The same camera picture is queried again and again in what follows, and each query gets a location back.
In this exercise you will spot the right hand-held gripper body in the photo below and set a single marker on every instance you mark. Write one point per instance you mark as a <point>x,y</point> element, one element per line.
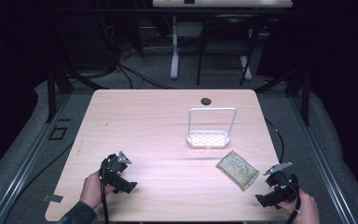
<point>282,183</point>

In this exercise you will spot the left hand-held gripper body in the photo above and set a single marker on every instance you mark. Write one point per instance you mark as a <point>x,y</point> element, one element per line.
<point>114,169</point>

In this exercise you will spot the green yellow scouring sponge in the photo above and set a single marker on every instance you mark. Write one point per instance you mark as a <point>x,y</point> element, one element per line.
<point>237,170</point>

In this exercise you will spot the person's left hand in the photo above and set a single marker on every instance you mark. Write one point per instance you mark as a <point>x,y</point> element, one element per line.
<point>92,190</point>

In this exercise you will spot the person's right hand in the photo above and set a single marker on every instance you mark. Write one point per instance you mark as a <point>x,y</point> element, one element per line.
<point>305,208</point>

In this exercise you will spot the grey tape strip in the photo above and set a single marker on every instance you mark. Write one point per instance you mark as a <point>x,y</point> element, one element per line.
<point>52,198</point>

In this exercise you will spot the black tape square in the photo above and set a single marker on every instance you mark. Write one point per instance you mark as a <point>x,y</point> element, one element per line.
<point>57,133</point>

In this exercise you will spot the black metal stand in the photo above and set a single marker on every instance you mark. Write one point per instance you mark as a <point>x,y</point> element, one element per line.
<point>301,84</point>
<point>54,84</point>

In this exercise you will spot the black chair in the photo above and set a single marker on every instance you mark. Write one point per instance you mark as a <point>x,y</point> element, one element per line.
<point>228,43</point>

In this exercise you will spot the white desk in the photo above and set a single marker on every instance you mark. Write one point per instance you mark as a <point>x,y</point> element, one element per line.
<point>222,3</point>

